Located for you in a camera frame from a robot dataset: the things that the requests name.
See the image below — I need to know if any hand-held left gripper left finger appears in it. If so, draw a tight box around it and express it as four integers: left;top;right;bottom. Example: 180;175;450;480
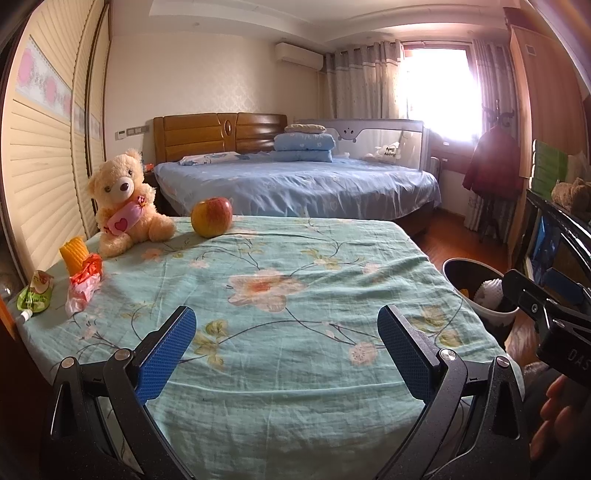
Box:
44;305;198;480

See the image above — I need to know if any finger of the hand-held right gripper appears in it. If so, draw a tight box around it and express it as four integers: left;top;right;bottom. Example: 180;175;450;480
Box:
542;268;591;317
503;268;562;329

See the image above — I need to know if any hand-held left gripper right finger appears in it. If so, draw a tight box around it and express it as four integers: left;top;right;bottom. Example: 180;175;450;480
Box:
376;305;532;480

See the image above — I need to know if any white foam fruit net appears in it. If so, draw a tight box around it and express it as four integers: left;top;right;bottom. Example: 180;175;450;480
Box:
475;278;504;308

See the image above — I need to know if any round trash bin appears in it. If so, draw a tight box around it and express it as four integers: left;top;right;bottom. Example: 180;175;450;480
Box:
442;258;520;326

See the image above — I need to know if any person's right hand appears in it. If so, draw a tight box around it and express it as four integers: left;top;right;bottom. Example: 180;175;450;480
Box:
531;374;591;462

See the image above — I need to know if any black television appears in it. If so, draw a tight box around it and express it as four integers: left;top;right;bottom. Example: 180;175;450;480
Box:
525;189;591;296

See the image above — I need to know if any brown plush toy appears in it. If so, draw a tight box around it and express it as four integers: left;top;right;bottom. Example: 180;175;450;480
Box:
549;178;591;222

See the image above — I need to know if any orange and pink wrapper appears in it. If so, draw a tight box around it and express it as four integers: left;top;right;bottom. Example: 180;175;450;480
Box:
65;253;105;318

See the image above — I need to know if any green box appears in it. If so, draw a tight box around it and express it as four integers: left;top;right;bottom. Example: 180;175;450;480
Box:
531;140;570;201

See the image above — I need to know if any dark red hanging garment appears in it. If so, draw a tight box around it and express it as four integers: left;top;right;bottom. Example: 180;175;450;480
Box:
462;124;522;201

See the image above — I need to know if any yellow foam fruit net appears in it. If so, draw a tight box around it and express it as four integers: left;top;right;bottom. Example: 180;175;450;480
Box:
59;235;90;278

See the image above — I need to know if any green drink pouch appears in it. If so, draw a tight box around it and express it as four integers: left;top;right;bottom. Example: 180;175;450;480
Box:
16;270;56;321

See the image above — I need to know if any red apple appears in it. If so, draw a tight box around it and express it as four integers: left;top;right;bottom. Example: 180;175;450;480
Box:
191;196;234;239

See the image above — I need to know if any cream teddy bear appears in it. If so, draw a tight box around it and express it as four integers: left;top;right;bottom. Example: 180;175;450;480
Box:
88;148;177;258

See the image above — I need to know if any wooden coat rack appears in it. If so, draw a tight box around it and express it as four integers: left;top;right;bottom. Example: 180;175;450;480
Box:
480;99;515;243

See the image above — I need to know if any bed with blue sheet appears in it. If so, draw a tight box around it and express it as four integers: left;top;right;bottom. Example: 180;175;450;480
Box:
152;154;441;236

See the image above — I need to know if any white printed cloth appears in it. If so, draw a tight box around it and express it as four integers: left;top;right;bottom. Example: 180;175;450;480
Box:
179;152;250;167

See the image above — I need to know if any bright window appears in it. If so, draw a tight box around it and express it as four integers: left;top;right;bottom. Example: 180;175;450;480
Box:
402;44;481;141

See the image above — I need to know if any grey patterned curtain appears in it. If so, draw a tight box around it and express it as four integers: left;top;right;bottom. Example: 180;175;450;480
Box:
471;37;518;232
323;39;402;123

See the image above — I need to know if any wooden headboard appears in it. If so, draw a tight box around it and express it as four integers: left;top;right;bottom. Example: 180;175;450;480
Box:
153;112;288;163

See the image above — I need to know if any cream sliding door wardrobe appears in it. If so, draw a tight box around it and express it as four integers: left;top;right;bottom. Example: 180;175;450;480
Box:
0;0;112;278

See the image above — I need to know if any stack of blue pillows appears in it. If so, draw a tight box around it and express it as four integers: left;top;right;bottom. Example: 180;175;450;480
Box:
270;132;338;163

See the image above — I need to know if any white air conditioner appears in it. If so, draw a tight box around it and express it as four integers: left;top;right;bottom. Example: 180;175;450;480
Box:
274;42;325;71

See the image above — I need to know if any grey bed guard rail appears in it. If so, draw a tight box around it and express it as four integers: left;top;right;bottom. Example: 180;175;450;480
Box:
295;119;426;171

